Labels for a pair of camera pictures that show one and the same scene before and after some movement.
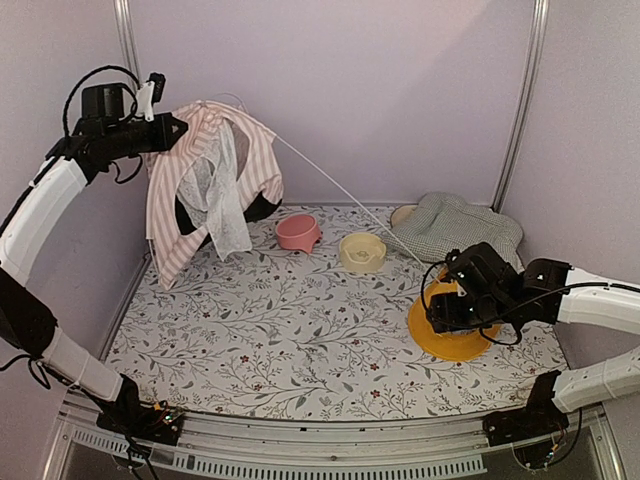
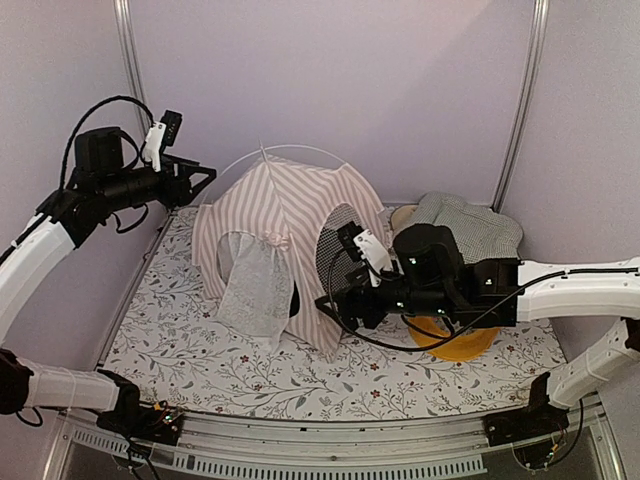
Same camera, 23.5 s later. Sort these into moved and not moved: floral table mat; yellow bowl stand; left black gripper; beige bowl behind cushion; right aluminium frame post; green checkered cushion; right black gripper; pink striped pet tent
Moved: left black gripper; right black gripper; pink striped pet tent
Not moved: beige bowl behind cushion; green checkered cushion; floral table mat; yellow bowl stand; right aluminium frame post
